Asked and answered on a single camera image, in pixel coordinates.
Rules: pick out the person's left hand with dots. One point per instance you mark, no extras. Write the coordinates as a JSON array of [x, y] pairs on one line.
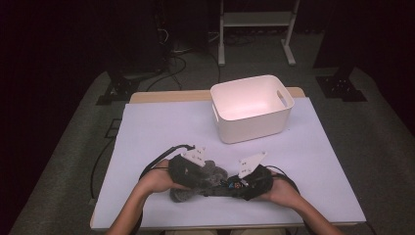
[[156, 181]]

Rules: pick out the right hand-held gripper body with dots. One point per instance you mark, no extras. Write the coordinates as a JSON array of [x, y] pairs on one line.
[[261, 182]]

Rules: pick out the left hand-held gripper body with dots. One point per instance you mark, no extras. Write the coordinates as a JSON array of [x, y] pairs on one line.
[[186, 173]]

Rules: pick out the grey fuzzy cloth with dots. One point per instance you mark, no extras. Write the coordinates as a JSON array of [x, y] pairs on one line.
[[213, 174]]

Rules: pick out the person's right hand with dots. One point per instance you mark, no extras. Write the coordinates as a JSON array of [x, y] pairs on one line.
[[284, 194]]

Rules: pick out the wooden table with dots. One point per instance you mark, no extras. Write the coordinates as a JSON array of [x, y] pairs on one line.
[[169, 96]]

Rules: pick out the white metal stand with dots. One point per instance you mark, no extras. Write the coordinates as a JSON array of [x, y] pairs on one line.
[[257, 19]]

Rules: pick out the black stand base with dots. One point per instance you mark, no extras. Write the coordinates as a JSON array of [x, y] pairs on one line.
[[341, 88], [120, 88]]

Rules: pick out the white plastic bin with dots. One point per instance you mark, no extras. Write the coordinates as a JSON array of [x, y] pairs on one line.
[[251, 98]]

